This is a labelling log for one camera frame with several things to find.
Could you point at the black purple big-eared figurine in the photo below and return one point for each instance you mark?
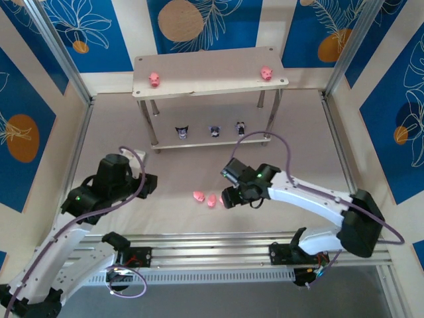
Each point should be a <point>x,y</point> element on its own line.
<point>181,132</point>

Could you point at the two-tier shelf with chrome legs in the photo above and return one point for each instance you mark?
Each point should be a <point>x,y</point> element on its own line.
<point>205,73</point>

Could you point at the black dress white figurine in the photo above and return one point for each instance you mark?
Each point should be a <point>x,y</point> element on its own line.
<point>240,128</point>

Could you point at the small controller board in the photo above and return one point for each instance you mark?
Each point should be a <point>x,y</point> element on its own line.
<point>119,274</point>
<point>308,276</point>

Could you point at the purple grey round figurine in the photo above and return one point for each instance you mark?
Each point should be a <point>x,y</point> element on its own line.
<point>215,131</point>

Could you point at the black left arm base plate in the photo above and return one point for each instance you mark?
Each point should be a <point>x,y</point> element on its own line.
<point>142,256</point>

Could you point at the aluminium mounting rail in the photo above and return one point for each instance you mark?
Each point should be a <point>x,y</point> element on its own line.
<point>212,251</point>

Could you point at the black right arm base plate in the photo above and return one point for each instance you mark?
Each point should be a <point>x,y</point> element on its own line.
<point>278,253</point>

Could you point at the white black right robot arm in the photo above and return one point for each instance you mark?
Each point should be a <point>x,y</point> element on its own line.
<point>304,198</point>

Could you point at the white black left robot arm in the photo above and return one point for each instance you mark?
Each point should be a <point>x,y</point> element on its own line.
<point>49,248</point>

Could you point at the pink plastic pig toy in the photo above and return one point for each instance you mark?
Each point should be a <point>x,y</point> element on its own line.
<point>154,79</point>
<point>198,196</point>
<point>221,199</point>
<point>266,73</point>
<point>211,200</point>

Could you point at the aluminium upright post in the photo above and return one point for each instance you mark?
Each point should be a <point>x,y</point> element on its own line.
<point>61,53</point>
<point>353,49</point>

